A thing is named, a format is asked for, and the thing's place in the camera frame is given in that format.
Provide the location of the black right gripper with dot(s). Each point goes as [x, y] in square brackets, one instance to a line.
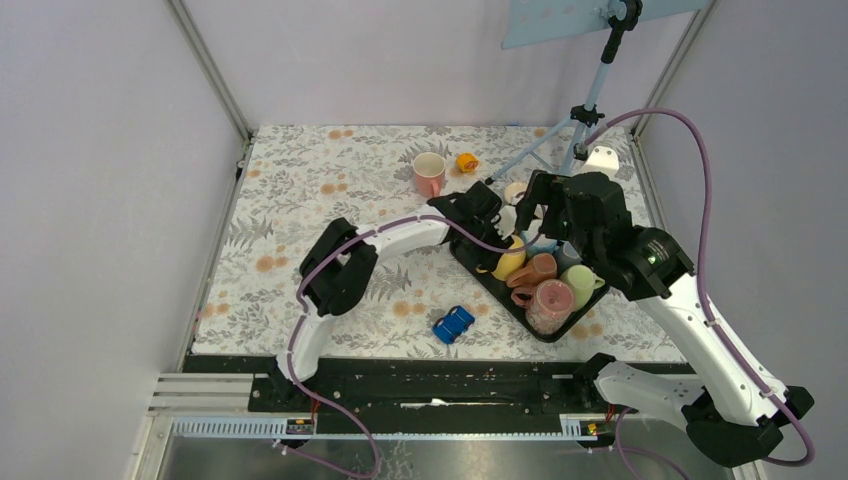
[544, 188]

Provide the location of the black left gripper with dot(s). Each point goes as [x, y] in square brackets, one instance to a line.
[485, 259]

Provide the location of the yellow ceramic mug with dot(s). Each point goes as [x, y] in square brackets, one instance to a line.
[506, 265]

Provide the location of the terracotta floral mug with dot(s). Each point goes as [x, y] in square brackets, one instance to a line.
[539, 268]

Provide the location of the pink ceramic mug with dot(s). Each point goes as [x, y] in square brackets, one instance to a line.
[429, 171]

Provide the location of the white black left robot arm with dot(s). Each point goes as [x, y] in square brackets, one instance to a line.
[338, 268]

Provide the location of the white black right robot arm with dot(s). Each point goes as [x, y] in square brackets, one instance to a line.
[735, 412]

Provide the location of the beige patterned tall mug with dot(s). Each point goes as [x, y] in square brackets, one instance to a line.
[514, 192]

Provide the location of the light blue mug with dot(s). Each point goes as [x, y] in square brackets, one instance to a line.
[538, 244]

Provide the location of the light green mug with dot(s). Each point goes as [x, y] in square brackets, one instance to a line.
[583, 283]

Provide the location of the large pink speckled mug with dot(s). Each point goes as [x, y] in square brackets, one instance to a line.
[547, 305]

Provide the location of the small orange toy cup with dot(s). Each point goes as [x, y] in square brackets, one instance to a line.
[467, 162]

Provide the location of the floral patterned table mat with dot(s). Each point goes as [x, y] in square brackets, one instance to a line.
[300, 178]

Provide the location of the black plastic tray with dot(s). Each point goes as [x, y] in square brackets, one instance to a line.
[502, 294]

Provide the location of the blue toy car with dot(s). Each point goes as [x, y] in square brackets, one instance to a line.
[453, 324]

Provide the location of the light blue perforated board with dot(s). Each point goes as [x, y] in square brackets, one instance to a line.
[537, 21]

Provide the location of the light blue tripod stand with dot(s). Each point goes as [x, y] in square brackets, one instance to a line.
[586, 112]

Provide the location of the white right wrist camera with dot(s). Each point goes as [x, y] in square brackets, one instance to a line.
[602, 159]

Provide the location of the white slotted cable duct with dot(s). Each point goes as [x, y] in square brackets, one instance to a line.
[520, 428]

